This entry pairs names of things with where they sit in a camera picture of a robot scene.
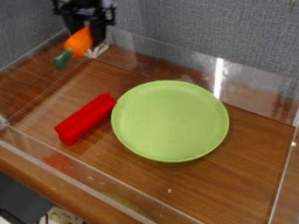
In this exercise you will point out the green plate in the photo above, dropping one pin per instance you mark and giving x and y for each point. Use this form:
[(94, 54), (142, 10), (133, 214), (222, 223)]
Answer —
[(170, 121)]

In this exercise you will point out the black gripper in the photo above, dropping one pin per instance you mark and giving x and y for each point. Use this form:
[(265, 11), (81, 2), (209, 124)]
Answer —
[(101, 11)]

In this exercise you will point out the orange toy carrot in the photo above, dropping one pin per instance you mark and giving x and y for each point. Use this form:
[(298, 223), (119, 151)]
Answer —
[(77, 45)]

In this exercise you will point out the red block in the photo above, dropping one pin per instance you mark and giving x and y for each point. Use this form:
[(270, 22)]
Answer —
[(73, 128)]

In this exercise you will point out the white power strip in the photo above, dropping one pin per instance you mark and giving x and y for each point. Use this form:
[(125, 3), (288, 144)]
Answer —
[(59, 216)]

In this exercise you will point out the clear acrylic enclosure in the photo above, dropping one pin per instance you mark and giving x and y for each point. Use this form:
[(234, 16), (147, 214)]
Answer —
[(243, 184)]

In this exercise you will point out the clear acrylic corner bracket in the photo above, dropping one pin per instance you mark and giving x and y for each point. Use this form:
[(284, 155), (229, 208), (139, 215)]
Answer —
[(97, 50)]

